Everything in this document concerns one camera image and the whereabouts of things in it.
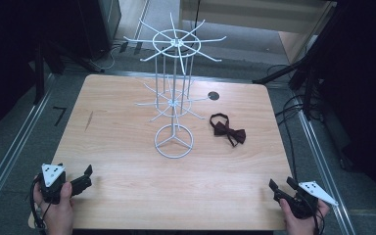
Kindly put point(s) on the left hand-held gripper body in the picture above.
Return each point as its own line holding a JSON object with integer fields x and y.
{"x": 51, "y": 178}

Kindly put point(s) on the person's right hand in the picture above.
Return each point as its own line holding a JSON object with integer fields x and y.
{"x": 298, "y": 225}

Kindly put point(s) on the beige wooden furniture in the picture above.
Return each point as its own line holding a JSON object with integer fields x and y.
{"x": 258, "y": 16}

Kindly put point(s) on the person's left hand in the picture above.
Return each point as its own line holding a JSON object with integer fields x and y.
{"x": 58, "y": 215}

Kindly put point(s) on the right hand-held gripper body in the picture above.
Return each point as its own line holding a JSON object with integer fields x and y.
{"x": 306, "y": 200}

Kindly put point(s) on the black round table grommet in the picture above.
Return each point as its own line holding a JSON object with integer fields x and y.
{"x": 213, "y": 95}

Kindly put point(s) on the dark cabinet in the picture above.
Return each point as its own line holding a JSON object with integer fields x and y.
{"x": 101, "y": 26}

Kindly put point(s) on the dark red bow tie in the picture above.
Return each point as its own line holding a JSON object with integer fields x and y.
{"x": 223, "y": 128}

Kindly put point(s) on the metal floor rail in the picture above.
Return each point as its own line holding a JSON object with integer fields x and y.
{"x": 16, "y": 140}
{"x": 326, "y": 169}

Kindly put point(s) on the black metal stand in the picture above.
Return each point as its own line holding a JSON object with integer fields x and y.
{"x": 306, "y": 71}
{"x": 39, "y": 71}

